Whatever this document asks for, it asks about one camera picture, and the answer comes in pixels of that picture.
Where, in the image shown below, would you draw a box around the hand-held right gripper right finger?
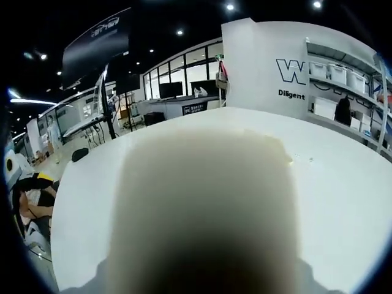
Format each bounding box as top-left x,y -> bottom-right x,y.
296,258 -> 349,294

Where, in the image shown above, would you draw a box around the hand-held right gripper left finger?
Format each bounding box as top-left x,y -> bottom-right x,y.
61,259 -> 113,294

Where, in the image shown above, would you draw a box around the cream food tongs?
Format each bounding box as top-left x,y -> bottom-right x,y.
108,127 -> 304,294

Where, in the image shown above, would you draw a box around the person's left hand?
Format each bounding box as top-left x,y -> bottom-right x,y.
18,191 -> 55,219

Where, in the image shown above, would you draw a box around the black office chair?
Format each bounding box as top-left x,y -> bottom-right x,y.
72,148 -> 89,162

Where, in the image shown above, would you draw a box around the white desk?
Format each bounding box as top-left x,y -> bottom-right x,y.
62,116 -> 105,138

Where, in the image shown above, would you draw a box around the white panel on black stand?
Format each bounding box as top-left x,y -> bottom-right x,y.
93,64 -> 119,140

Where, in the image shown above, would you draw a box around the black box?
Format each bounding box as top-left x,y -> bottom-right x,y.
143,111 -> 166,127

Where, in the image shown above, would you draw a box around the black screen on tripod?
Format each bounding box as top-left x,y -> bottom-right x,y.
115,73 -> 141,132

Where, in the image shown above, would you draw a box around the black hanging banner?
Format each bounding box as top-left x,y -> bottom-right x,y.
62,7 -> 132,90

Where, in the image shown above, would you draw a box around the black reception counter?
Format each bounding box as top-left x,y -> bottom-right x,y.
146,94 -> 227,123

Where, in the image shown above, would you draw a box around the black desktop monitor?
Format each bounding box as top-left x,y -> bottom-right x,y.
159,81 -> 183,99

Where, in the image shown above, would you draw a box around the black backpack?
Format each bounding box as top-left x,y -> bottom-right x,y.
333,96 -> 352,126

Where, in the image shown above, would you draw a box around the white cardboard box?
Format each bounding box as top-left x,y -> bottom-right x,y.
314,96 -> 336,121

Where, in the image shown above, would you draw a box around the grey metal shelf rack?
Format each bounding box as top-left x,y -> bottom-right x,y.
304,36 -> 392,154

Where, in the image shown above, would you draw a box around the white pole stand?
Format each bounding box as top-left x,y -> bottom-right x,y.
216,55 -> 230,108

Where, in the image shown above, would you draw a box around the group of white storage bins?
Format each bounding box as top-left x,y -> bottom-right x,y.
309,61 -> 373,94

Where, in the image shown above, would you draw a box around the pink hanging strap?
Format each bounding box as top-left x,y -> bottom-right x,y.
217,56 -> 228,77

